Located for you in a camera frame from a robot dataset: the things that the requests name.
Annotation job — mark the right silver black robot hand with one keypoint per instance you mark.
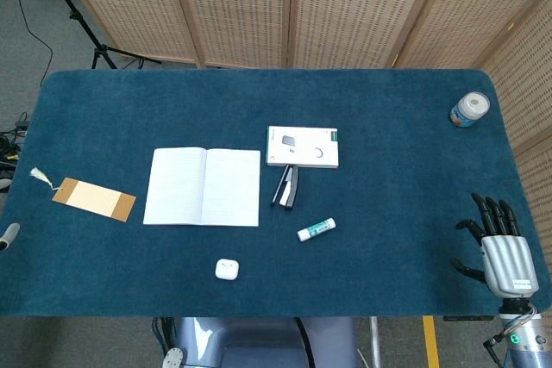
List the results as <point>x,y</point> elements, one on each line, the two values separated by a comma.
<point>509,262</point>

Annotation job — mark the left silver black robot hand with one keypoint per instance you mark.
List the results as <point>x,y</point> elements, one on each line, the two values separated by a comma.
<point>9,235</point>

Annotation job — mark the brown cardboard bookmark with tassel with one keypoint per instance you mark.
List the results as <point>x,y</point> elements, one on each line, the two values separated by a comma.
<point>92,200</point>

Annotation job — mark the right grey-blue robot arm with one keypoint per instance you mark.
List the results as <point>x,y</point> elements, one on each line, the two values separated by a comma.
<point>528,342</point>

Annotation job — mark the dark blue table mat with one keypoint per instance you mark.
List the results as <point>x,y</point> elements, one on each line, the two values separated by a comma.
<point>366,234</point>

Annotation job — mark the silver metal table leg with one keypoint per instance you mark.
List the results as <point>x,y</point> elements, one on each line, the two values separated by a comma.
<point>375,342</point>

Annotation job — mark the white-lidded plastic jar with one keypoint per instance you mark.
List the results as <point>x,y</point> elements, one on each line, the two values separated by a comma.
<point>469,109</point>

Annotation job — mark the white green glue stick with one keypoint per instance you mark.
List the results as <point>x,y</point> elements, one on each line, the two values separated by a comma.
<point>315,229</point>

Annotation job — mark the open white lined notebook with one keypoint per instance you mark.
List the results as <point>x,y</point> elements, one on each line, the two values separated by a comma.
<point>202,187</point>

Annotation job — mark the round metal mounting plate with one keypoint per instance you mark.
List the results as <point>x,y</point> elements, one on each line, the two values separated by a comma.
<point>173,358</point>

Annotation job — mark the white earbuds case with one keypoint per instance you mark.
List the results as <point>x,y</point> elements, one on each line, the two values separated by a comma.
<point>226,269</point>

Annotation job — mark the black tripod stand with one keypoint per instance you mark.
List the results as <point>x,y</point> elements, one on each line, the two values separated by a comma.
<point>82,25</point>

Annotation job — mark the black silver stapler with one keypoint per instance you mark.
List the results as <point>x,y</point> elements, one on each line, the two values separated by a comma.
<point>292,189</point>

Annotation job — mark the white flat product box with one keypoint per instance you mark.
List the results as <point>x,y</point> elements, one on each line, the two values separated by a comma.
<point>302,148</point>

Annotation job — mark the grey-blue robot torso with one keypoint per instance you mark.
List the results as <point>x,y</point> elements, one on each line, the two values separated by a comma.
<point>259,342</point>

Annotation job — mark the wooden rattan folding screen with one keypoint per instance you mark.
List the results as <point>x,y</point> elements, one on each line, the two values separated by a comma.
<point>241,10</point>

